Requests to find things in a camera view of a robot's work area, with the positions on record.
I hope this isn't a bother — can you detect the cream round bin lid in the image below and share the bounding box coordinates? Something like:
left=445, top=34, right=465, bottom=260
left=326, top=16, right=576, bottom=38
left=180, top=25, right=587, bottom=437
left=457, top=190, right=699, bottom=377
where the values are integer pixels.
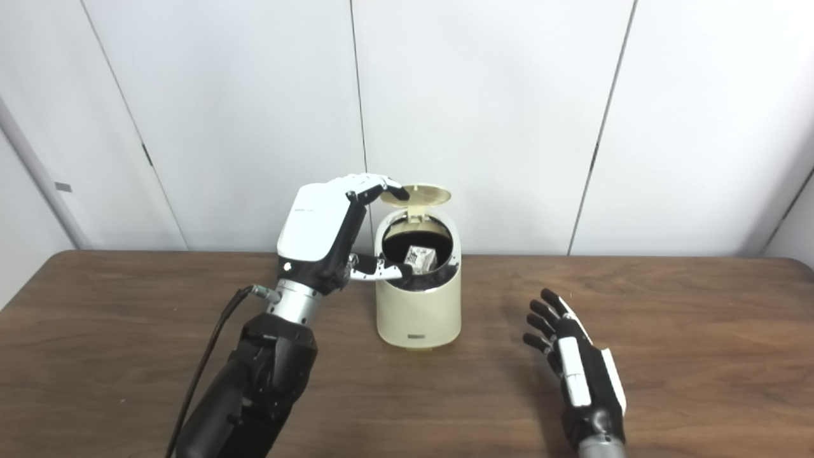
left=380, top=184, right=452, bottom=223

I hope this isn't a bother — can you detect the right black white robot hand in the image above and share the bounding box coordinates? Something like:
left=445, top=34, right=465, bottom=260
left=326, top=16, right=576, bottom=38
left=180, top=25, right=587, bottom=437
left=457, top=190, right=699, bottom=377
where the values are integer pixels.
left=523, top=288, right=628, bottom=443

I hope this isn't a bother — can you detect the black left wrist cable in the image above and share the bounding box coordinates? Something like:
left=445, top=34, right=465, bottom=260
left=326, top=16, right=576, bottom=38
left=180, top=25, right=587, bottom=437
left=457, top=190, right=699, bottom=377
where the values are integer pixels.
left=163, top=284, right=282, bottom=458

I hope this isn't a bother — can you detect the cream-colored round bin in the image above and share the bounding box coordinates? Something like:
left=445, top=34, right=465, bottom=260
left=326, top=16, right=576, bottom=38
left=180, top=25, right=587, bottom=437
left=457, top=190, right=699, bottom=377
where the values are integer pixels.
left=375, top=184, right=462, bottom=350

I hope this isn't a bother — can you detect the white green milk carton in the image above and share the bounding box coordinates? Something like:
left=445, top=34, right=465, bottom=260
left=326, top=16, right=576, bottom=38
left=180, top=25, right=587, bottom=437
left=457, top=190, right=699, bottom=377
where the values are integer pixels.
left=403, top=246, right=438, bottom=273

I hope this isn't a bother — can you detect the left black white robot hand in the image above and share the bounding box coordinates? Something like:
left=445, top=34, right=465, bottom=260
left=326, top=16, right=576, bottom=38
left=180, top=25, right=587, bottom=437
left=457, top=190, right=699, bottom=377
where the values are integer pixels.
left=277, top=173, right=411, bottom=297

